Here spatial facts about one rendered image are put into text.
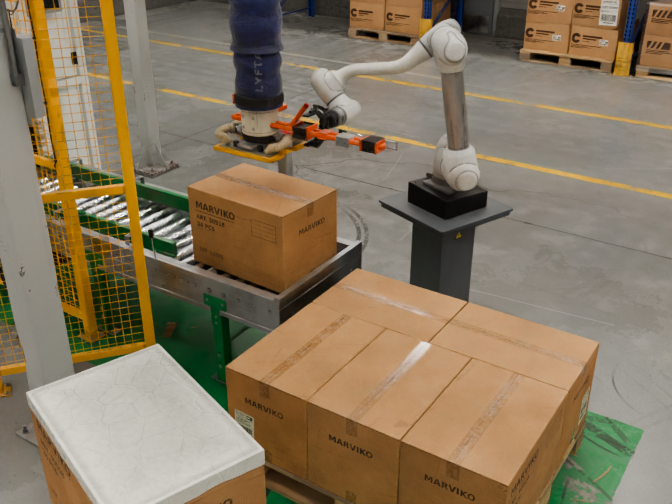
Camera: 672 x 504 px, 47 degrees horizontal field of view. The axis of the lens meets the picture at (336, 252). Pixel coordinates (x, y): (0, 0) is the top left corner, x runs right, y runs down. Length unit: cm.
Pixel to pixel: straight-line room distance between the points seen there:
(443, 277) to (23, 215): 207
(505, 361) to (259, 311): 112
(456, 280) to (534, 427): 145
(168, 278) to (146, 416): 180
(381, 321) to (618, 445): 121
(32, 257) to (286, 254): 107
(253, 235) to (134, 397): 150
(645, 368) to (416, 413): 175
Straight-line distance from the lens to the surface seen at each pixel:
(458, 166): 367
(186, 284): 381
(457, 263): 412
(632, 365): 433
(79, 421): 219
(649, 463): 374
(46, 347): 353
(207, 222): 376
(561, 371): 320
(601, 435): 381
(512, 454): 277
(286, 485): 336
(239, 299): 360
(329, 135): 338
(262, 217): 348
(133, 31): 644
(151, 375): 231
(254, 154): 353
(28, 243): 331
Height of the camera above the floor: 234
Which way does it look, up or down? 27 degrees down
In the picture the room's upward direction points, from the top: straight up
